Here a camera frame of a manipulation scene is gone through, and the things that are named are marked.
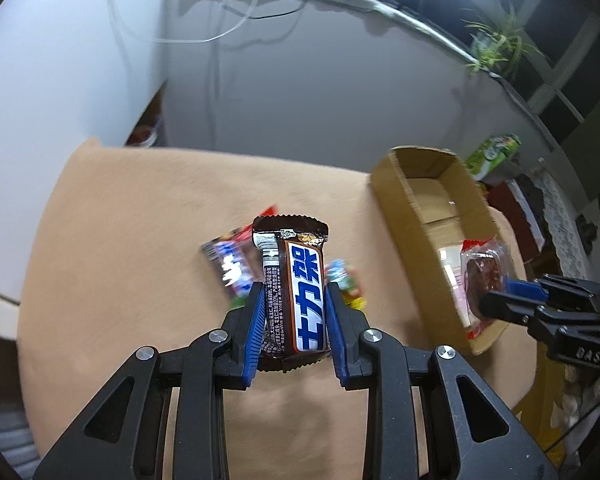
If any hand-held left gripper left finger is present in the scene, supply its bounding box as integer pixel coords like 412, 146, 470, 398
32, 282, 266, 480

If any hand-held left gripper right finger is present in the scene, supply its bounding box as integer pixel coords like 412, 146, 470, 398
324, 282, 561, 480

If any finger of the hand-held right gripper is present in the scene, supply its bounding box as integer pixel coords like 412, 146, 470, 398
504, 277, 550, 302
477, 291, 542, 329

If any brown chocolate bar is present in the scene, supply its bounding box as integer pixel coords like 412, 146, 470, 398
251, 214, 329, 372

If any cardboard box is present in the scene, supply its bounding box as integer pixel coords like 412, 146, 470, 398
369, 146, 512, 356

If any person's right hand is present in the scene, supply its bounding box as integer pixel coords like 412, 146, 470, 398
562, 364, 600, 436

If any colourful snack packet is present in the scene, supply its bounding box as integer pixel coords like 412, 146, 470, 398
325, 259, 368, 313

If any blue and red snack packet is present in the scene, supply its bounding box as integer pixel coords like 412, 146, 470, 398
201, 205, 278, 308

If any white lace cloth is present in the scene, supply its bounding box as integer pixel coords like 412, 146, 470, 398
507, 167, 596, 281

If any green snack bag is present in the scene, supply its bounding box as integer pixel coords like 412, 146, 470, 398
465, 134, 522, 181

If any red bowl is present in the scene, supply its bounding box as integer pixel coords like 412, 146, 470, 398
127, 125, 161, 148

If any potted green plant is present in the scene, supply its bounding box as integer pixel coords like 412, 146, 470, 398
460, 0, 551, 80

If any grey foam padding strip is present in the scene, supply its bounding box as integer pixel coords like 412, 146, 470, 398
185, 0, 536, 116

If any white cable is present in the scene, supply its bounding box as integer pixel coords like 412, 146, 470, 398
102, 0, 261, 151

